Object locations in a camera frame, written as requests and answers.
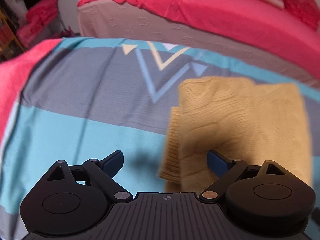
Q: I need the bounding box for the tan cable-knit sweater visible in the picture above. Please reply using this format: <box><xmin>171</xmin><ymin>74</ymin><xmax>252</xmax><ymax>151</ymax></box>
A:
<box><xmin>159</xmin><ymin>77</ymin><xmax>312</xmax><ymax>193</ymax></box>

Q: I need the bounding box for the blue grey patterned sheet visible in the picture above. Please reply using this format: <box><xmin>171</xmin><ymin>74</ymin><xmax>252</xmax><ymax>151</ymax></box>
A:
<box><xmin>0</xmin><ymin>36</ymin><xmax>320</xmax><ymax>240</ymax></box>

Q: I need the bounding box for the pink fleece blanket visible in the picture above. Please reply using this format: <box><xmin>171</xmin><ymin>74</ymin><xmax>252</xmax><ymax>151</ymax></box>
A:
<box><xmin>0</xmin><ymin>39</ymin><xmax>62</xmax><ymax>137</ymax></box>

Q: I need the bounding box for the wooden shelf unit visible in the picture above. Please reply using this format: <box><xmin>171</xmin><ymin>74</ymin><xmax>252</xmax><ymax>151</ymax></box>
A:
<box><xmin>0</xmin><ymin>8</ymin><xmax>25</xmax><ymax>62</ymax></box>

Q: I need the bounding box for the folded magenta blanket stack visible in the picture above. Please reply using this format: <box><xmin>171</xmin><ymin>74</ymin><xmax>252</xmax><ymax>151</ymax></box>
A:
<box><xmin>17</xmin><ymin>0</ymin><xmax>59</xmax><ymax>48</ymax></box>

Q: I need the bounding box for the mauve embossed mattress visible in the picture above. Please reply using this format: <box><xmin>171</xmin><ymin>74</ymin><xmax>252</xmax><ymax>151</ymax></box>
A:
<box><xmin>78</xmin><ymin>0</ymin><xmax>319</xmax><ymax>89</ymax></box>

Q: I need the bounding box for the red ruffled pillow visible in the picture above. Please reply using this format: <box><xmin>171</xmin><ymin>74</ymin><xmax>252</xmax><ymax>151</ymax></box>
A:
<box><xmin>284</xmin><ymin>0</ymin><xmax>320</xmax><ymax>31</ymax></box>

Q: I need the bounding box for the red bed sheet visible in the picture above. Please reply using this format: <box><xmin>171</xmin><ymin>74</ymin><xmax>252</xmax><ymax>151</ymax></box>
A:
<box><xmin>78</xmin><ymin>0</ymin><xmax>319</xmax><ymax>77</ymax></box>

